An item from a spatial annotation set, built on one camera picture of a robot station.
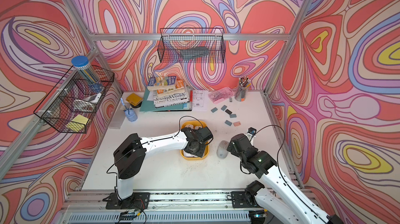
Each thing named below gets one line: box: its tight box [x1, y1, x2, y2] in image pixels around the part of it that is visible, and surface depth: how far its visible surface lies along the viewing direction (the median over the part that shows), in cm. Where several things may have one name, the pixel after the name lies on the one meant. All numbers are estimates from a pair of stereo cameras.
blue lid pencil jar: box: [70, 55, 104, 94], surface depth 75 cm
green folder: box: [139, 88, 192, 112], surface depth 110 cm
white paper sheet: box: [192, 90, 209, 111], surface depth 117 cm
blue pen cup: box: [120, 97, 138, 122], surface depth 101 cm
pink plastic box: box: [208, 87, 235, 105], surface depth 121 cm
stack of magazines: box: [146, 76, 191, 108], surface depth 110 cm
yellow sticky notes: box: [65, 114, 90, 132], surface depth 68 cm
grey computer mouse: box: [216, 140, 229, 159], surface depth 90 cm
